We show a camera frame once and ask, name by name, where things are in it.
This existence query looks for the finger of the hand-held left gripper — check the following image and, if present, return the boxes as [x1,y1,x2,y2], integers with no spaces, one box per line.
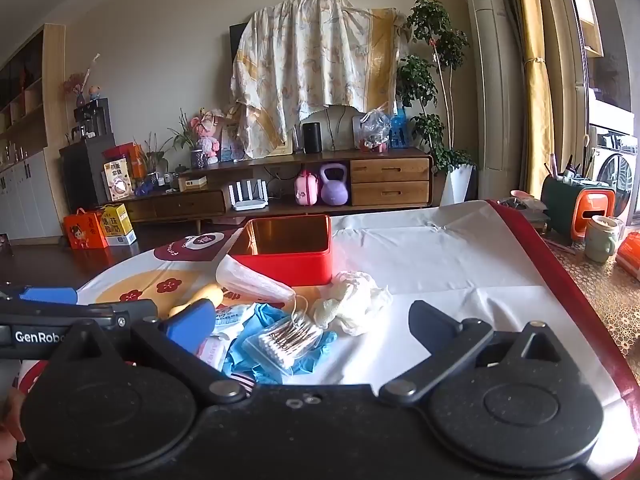
[75,300,160,323]
[0,283,79,306]

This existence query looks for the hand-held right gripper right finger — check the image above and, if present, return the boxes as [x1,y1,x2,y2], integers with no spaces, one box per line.
[379,300,577,405]

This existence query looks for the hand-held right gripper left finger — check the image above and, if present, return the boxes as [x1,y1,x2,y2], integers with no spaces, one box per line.
[47,300,247,405]

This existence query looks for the white printed face mask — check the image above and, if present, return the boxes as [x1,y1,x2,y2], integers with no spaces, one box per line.
[215,254,297,307]

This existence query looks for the blue rubber gloves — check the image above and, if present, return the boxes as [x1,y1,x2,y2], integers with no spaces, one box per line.
[224,302,342,387]

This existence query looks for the white cloth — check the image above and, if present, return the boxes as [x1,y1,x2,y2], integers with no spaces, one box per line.
[314,270,394,337]

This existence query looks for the red tin box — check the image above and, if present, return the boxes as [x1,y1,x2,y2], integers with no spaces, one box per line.
[231,214,334,287]

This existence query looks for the person's left hand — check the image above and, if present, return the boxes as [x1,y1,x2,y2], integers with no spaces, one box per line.
[0,390,26,463]

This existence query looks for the yellow rounded object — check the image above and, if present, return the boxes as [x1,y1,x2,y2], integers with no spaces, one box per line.
[169,282,224,319]

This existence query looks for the white blue packet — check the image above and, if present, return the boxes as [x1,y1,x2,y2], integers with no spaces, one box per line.
[211,304,257,337]

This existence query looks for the pink white packet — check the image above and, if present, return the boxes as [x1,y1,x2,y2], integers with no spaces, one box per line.
[196,336,232,372]

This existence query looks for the red white printed tablecloth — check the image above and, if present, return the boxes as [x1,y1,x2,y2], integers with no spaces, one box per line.
[15,200,640,441]

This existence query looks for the red gift bag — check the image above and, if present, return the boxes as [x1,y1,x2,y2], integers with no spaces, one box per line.
[63,209,109,251]

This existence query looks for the yellow carton box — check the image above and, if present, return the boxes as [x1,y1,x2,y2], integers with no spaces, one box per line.
[99,203,138,247]

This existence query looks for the bag of cotton swabs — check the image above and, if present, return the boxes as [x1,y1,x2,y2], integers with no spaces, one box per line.
[249,311,324,372]

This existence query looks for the dark wooden drawer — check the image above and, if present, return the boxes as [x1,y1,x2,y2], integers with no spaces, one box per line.
[151,191,227,219]

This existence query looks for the black side cabinet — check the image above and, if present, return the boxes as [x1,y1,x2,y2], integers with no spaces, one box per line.
[59,134,117,212]

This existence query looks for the white router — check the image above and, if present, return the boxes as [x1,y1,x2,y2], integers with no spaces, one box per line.
[228,182,269,211]

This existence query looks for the yellow white printed box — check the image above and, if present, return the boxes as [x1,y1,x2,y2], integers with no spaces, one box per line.
[103,158,136,197]

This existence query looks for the light wooden drawer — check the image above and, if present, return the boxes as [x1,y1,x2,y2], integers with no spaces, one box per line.
[351,182,431,206]
[349,158,431,184]

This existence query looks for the white plant pot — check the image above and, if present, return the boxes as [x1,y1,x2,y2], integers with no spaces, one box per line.
[441,164,477,207]

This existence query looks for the red orange gift bags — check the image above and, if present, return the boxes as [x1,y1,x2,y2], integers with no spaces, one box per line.
[102,143,147,181]

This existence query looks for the plant in striped vase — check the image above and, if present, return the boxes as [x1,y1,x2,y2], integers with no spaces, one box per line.
[169,109,210,170]

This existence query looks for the purple kettlebell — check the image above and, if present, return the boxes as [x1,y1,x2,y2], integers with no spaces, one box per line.
[319,162,350,206]

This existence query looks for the wooden television cabinet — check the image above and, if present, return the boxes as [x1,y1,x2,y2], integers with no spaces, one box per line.
[124,147,435,228]

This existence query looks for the pink small suitcase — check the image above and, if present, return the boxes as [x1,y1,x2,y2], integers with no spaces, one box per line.
[294,169,321,206]

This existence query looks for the green pen holder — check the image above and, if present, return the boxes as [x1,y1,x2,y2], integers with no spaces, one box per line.
[541,174,589,237]

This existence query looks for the printed picture card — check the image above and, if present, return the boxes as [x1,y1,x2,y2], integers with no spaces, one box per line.
[219,124,247,162]

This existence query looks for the black coffee machine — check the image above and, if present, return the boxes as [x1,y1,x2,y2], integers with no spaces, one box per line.
[73,98,112,139]

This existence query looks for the pink plush doll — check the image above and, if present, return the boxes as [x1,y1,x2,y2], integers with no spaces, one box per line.
[192,109,222,165]

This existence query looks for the green mug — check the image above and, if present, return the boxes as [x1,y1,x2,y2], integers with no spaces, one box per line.
[583,215,619,264]

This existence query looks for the clear plastic bag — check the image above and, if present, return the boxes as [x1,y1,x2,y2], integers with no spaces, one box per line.
[359,106,394,154]

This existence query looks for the vase with pink flowers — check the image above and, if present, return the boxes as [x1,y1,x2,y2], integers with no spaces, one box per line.
[64,71,89,109]

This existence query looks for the orange packet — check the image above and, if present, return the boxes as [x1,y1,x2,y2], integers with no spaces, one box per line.
[616,231,640,277]

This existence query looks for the black cylinder speaker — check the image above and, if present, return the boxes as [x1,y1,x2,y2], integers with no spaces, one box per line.
[302,122,323,154]

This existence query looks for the white washing machine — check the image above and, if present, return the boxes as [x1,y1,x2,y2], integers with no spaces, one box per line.
[589,124,640,222]

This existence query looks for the green potted tree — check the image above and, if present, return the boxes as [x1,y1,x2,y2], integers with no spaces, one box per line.
[396,0,477,172]

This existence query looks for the yellow curtain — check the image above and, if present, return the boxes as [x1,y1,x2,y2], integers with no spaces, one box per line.
[514,0,557,182]

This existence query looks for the white standing air conditioner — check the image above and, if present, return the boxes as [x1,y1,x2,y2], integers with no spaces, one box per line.
[459,0,527,172]

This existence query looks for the black television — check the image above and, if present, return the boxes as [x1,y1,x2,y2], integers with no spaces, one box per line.
[229,24,247,77]

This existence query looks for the floral cloth cover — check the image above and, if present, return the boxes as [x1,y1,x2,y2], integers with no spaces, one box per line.
[229,0,407,162]

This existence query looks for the wooden wall shelf unit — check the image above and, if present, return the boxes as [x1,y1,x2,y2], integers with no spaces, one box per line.
[0,24,67,242]

